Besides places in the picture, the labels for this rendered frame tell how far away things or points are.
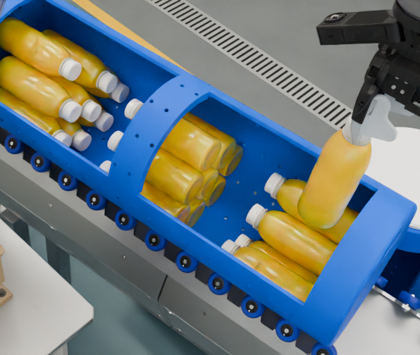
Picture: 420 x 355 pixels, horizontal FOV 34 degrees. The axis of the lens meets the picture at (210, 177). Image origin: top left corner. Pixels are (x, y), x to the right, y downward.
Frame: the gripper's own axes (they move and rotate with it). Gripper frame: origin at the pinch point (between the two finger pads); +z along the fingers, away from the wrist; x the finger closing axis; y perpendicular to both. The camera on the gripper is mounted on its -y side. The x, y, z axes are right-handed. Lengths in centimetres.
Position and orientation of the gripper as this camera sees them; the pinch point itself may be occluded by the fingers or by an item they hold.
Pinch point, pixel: (361, 125)
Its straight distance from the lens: 95.4
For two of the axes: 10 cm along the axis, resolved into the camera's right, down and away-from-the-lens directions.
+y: 8.1, 5.0, -3.2
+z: -1.1, 6.6, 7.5
